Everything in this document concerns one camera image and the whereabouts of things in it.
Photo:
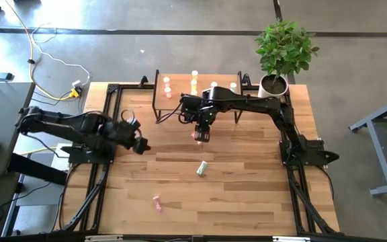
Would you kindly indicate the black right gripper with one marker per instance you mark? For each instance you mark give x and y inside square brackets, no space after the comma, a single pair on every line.
[203,132]

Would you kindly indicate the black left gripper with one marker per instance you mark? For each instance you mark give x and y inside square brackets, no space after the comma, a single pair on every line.
[126,134]

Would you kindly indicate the red pill bottle white cap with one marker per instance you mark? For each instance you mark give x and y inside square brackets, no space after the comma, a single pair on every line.
[166,80]
[193,134]
[168,93]

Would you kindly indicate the teal pill bottle white cap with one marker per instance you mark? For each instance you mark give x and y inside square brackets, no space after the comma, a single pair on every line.
[233,86]
[201,168]

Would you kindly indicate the purple pill bottle white cap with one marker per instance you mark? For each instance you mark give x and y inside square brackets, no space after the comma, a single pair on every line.
[214,84]
[157,203]

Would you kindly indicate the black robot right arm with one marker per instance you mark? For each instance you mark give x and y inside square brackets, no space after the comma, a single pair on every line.
[254,101]

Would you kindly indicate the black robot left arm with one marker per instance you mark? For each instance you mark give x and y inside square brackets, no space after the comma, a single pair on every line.
[72,126]

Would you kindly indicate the white plant pot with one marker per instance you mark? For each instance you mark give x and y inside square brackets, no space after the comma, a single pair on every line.
[267,94]

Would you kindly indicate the white flat box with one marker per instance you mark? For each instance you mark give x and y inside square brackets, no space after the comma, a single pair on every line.
[57,159]

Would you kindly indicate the black desk crossbar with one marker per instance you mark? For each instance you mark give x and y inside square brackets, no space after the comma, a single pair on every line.
[35,168]

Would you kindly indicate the green leafy plant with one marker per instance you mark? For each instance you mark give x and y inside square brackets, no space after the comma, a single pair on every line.
[284,47]

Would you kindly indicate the grey desk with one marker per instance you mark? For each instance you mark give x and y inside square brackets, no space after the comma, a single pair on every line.
[2,101]

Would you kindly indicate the wooden shelf black metal frame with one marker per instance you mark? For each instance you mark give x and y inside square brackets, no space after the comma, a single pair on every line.
[176,84]

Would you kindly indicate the black aluminium table frame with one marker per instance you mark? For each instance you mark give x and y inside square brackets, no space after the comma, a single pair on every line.
[133,86]

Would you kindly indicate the silver metal bracket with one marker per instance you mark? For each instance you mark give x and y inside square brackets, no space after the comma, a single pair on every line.
[102,238]
[291,239]

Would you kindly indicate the blue-grey metal table frame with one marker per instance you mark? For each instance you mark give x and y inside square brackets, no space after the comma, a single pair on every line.
[380,158]

